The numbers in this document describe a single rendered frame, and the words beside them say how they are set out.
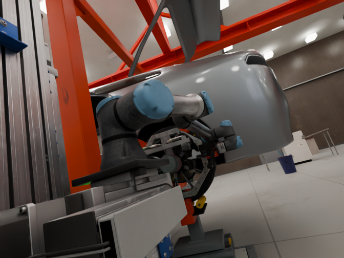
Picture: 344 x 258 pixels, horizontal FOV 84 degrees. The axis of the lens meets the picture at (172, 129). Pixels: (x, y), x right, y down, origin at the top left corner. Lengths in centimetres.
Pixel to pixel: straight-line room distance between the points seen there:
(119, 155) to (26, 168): 22
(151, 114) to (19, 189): 35
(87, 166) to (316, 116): 1401
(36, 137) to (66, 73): 106
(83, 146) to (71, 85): 45
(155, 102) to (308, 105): 1424
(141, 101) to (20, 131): 31
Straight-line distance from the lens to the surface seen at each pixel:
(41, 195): 59
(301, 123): 1431
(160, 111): 53
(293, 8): 485
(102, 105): 65
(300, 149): 835
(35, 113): 64
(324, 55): 1594
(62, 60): 171
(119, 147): 59
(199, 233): 173
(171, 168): 138
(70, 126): 146
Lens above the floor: 75
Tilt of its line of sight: 14 degrees up
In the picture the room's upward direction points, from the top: 15 degrees counter-clockwise
